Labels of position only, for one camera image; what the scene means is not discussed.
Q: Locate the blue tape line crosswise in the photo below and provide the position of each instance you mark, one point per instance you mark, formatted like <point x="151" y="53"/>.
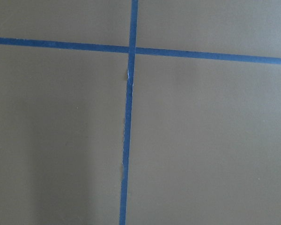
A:
<point x="138" y="50"/>

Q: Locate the brown cardboard table cover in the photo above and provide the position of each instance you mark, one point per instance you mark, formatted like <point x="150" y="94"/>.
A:
<point x="205" y="144"/>

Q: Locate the blue tape line lengthwise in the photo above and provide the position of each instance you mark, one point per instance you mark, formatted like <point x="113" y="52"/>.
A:
<point x="128" y="111"/>

